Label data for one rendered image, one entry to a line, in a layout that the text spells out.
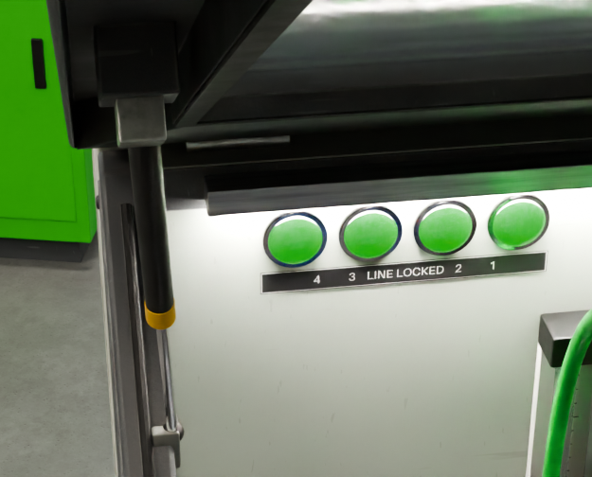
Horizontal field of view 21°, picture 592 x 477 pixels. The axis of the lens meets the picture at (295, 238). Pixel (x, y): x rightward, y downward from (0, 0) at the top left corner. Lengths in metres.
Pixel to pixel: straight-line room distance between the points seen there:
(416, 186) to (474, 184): 0.05
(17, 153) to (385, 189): 2.60
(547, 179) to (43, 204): 2.66
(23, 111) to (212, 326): 2.46
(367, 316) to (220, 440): 0.17
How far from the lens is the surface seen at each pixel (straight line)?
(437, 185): 1.22
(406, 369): 1.34
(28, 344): 3.65
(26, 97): 3.70
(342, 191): 1.21
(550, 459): 1.32
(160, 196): 0.91
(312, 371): 1.33
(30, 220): 3.86
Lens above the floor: 2.01
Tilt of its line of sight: 30 degrees down
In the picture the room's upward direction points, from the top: straight up
